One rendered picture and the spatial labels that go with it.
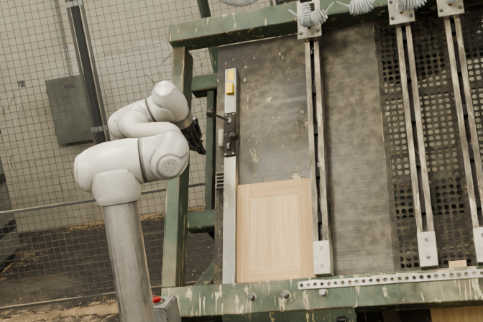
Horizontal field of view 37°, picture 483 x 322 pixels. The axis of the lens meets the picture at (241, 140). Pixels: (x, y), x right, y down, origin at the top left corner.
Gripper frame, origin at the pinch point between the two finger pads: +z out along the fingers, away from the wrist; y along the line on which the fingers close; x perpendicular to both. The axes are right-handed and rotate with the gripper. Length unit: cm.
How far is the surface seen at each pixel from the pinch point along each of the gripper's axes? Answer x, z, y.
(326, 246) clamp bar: 57, 16, 22
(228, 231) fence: 16.1, 18.9, 24.3
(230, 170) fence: 8.6, 15.5, -0.3
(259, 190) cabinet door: 22.4, 18.5, 4.5
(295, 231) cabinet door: 41.6, 21.0, 17.3
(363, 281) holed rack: 73, 20, 30
